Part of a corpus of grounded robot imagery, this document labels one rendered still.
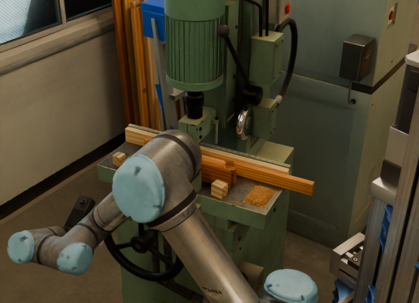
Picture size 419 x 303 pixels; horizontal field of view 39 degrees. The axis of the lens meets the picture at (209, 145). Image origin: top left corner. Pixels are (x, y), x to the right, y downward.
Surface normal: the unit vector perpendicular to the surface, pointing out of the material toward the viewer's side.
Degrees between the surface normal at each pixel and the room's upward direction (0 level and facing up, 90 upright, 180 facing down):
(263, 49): 90
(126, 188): 84
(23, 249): 62
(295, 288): 8
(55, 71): 90
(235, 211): 90
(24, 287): 0
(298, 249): 0
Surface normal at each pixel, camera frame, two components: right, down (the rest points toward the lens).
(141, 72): 0.82, 0.26
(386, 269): -0.76, 0.33
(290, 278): 0.07, -0.91
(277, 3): -0.43, 0.45
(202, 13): 0.26, 0.49
